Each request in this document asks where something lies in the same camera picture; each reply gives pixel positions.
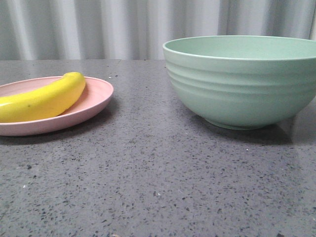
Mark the yellow banana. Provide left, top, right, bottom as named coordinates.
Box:
left=0, top=72, right=86, bottom=123

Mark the green ribbed bowl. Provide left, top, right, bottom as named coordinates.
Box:
left=163, top=36, right=316, bottom=130

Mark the white pleated curtain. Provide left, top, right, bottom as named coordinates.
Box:
left=0, top=0, right=316, bottom=60

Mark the pink plate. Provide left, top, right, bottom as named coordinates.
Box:
left=0, top=76, right=114, bottom=136

